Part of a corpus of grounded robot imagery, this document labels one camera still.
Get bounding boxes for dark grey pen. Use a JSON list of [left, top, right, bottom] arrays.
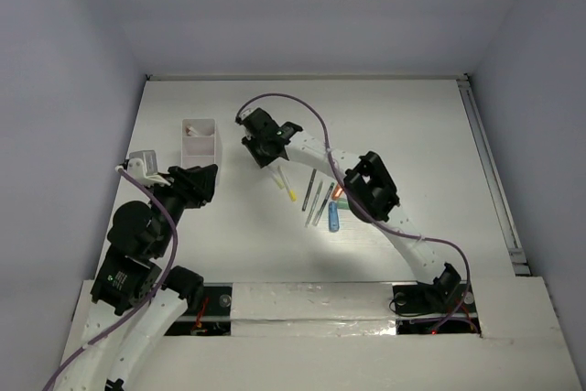
[[301, 168, 317, 212]]

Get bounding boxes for white pen yellow tip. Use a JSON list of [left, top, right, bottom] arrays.
[[277, 166, 297, 202]]

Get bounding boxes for clear silver pen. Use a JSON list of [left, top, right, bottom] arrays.
[[305, 180, 323, 227]]

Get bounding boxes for green dark pen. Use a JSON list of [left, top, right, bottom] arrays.
[[312, 182, 336, 226]]

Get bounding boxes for white pen orange cap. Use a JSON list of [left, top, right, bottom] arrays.
[[184, 125, 214, 137]]

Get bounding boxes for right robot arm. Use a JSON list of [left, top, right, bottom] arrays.
[[235, 107, 466, 313]]

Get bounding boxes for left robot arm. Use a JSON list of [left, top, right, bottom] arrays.
[[44, 151, 218, 390]]

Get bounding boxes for translucent pink pen holder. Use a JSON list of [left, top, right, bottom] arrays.
[[181, 118, 222, 169]]

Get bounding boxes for orange translucent eraser case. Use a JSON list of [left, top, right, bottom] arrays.
[[332, 185, 343, 201]]

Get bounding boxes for blue translucent eraser case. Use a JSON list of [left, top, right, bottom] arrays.
[[328, 201, 340, 233]]

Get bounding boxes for green translucent eraser case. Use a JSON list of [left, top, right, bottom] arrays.
[[337, 198, 350, 210]]

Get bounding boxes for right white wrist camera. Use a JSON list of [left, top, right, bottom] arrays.
[[235, 108, 254, 125]]

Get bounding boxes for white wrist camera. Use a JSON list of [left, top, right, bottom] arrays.
[[115, 150, 169, 187], [235, 108, 254, 125]]

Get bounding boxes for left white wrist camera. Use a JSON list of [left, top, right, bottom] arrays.
[[115, 150, 169, 187]]

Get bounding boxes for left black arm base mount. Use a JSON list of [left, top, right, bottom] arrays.
[[165, 284, 233, 337]]

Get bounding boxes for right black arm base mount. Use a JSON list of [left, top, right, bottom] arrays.
[[389, 284, 481, 335]]

